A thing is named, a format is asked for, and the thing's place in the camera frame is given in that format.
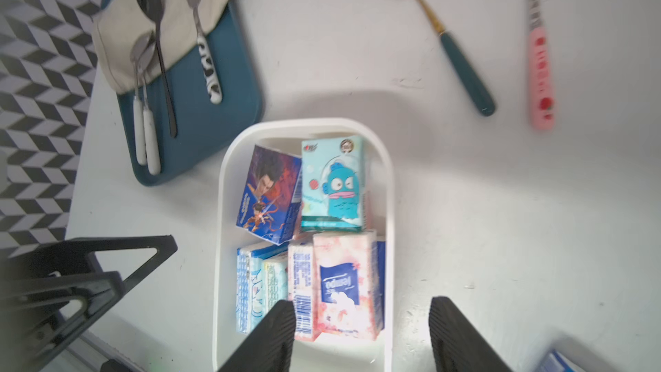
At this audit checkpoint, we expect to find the black spoon on tray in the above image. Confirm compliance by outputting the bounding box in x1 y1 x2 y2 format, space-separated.
136 0 178 138

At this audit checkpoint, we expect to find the white handled spoon on tray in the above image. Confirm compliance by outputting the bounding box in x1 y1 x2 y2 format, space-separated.
130 33 151 165

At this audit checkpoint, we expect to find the teal rectangular tray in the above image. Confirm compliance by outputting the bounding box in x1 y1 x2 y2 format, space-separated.
116 0 263 187

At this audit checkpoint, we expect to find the teal tissue pack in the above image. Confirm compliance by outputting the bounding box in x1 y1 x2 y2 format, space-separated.
263 251 288 313
301 135 367 233

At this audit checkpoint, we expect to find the white plastic storage box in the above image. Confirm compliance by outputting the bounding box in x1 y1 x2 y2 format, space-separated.
212 118 396 371

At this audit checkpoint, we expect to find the cartoon dark blue tissue pack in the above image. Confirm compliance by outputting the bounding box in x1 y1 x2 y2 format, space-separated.
236 146 302 246

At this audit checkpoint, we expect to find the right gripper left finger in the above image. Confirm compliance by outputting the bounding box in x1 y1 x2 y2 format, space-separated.
219 300 296 372

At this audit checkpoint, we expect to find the silver spoon pink handle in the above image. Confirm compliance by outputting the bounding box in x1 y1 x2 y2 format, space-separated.
528 0 555 131

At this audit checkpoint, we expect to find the gold spoon green handle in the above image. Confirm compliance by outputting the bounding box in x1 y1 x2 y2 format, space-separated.
416 0 497 117

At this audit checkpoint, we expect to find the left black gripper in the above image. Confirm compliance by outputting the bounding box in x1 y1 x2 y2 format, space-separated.
1 235 178 371

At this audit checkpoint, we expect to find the pink tissue pack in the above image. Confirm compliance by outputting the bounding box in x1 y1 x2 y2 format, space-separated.
287 237 319 342
313 230 383 341

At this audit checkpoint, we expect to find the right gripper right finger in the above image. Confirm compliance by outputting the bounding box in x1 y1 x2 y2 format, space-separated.
429 296 511 372

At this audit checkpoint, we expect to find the beige cloth napkin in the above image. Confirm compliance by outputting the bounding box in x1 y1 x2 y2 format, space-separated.
92 0 230 94

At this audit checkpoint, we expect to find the clear light blue tissue pack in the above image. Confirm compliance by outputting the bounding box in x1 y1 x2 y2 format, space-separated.
236 241 287 334

